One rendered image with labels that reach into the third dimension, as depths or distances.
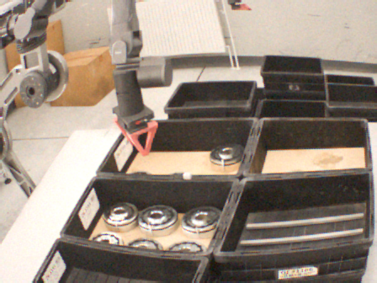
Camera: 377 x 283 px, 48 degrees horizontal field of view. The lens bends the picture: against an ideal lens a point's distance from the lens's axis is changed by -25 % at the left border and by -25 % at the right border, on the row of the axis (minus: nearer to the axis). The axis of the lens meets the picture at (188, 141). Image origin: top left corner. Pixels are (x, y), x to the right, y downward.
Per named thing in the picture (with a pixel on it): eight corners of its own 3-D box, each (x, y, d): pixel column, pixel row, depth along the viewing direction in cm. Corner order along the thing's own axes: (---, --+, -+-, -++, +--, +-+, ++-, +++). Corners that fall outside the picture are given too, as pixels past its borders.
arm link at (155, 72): (127, 40, 117) (112, 41, 108) (173, 34, 113) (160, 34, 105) (127, 88, 119) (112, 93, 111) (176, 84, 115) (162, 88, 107)
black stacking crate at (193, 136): (106, 209, 146) (94, 176, 141) (136, 155, 171) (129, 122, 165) (244, 214, 134) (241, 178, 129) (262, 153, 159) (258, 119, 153)
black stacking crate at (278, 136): (246, 214, 134) (241, 178, 129) (264, 153, 158) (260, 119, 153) (369, 203, 122) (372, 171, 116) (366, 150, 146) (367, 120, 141)
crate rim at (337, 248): (211, 263, 105) (210, 255, 104) (241, 185, 129) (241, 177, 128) (372, 248, 92) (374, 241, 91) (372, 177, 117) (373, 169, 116)
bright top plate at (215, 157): (205, 164, 151) (204, 162, 150) (215, 145, 159) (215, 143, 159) (241, 164, 147) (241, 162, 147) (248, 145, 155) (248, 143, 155)
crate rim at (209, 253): (61, 242, 117) (57, 236, 116) (95, 182, 142) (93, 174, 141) (211, 263, 105) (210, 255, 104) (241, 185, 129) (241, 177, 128)
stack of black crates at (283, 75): (269, 147, 291) (259, 72, 269) (275, 121, 316) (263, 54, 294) (329, 146, 279) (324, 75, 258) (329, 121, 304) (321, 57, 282)
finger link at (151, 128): (150, 141, 125) (142, 104, 120) (164, 153, 119) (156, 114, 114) (124, 152, 122) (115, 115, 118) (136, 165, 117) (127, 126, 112)
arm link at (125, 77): (117, 61, 115) (108, 71, 110) (145, 57, 113) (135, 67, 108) (121, 87, 118) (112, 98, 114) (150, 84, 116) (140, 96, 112)
